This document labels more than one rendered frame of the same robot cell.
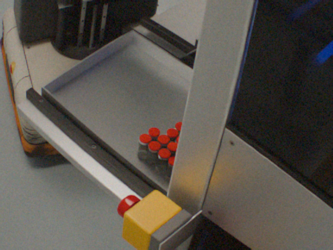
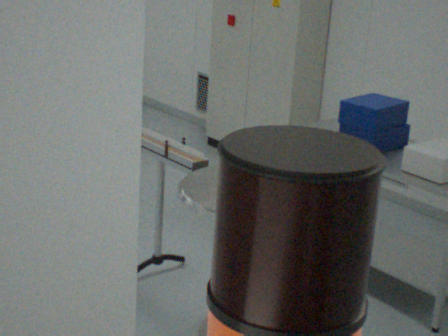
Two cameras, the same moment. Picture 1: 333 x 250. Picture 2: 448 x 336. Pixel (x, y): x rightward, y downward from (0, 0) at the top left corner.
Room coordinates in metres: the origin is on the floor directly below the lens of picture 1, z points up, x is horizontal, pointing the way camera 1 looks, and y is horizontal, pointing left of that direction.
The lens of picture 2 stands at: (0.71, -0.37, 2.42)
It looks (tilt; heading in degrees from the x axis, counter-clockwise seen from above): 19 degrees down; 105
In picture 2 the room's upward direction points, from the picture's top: 4 degrees clockwise
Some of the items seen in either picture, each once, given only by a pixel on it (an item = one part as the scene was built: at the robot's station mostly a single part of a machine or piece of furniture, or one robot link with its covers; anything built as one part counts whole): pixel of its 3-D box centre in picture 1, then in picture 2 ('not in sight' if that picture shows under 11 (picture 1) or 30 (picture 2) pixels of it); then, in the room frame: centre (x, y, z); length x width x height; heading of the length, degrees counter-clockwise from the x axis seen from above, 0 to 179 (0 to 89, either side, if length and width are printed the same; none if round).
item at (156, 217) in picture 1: (154, 226); not in sight; (0.59, -0.01, 1.00); 0.08 x 0.07 x 0.07; 56
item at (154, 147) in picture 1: (183, 131); not in sight; (0.87, -0.03, 0.90); 0.18 x 0.02 x 0.05; 145
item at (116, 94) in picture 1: (147, 108); not in sight; (0.92, 0.04, 0.90); 0.34 x 0.26 x 0.04; 55
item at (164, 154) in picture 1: (192, 138); not in sight; (0.86, -0.05, 0.90); 0.18 x 0.02 x 0.05; 145
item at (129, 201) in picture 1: (132, 209); not in sight; (0.61, 0.03, 0.99); 0.04 x 0.04 x 0.04; 56
